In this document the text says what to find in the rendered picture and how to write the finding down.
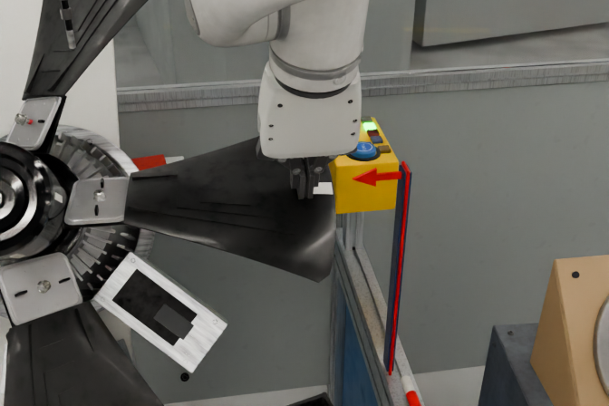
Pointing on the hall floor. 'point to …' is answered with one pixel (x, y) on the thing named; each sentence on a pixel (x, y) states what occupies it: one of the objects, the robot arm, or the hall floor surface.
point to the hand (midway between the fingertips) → (304, 177)
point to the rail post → (337, 342)
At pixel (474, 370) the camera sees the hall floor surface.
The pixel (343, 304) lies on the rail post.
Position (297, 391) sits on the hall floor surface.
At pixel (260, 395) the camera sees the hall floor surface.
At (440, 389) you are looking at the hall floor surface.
